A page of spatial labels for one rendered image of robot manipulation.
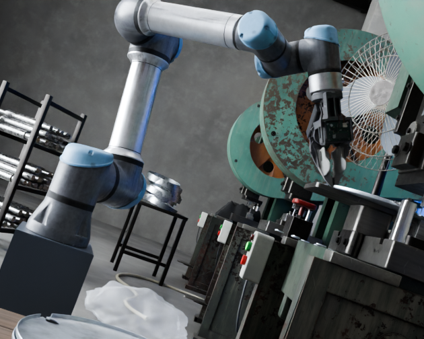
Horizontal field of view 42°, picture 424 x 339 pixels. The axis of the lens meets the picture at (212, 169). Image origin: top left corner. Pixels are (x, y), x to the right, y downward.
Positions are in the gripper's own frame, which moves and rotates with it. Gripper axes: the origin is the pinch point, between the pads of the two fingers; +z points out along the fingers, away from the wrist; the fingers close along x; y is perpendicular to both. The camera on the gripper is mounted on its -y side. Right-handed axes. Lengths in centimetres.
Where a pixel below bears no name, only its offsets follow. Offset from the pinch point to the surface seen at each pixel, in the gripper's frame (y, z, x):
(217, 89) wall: -666, -152, 48
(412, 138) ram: -0.2, -8.6, 20.4
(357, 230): 0.6, 11.6, 4.6
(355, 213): -2.0, 7.9, 5.5
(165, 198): -294, 1, -39
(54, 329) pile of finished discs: 40, 19, -56
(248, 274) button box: -25.2, 23.3, -17.8
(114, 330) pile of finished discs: 29, 22, -49
